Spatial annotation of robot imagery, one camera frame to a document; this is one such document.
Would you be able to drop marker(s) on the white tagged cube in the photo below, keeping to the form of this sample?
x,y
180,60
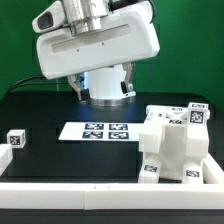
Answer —
x,y
16,137
198,113

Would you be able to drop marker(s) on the white right border rail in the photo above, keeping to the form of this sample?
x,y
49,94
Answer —
x,y
212,172

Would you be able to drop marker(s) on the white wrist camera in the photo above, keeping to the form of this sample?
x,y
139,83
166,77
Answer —
x,y
52,18

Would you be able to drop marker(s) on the white chair seat with pegs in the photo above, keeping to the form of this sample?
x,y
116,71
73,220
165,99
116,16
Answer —
x,y
171,168

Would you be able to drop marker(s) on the white left border rail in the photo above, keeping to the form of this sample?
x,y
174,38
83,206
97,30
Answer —
x,y
6,156

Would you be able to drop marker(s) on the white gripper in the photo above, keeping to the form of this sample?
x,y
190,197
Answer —
x,y
98,34

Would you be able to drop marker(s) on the white front border rail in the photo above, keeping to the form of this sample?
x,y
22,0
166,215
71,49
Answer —
x,y
110,196

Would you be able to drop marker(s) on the white border rail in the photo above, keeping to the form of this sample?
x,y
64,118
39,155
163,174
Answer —
x,y
212,172
6,156
110,196

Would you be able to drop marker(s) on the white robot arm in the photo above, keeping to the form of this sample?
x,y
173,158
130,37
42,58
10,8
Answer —
x,y
105,84

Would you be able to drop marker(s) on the white marker sheet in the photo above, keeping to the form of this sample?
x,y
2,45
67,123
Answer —
x,y
98,131

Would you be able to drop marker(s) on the white chair back frame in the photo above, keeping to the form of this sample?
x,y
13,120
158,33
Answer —
x,y
166,132

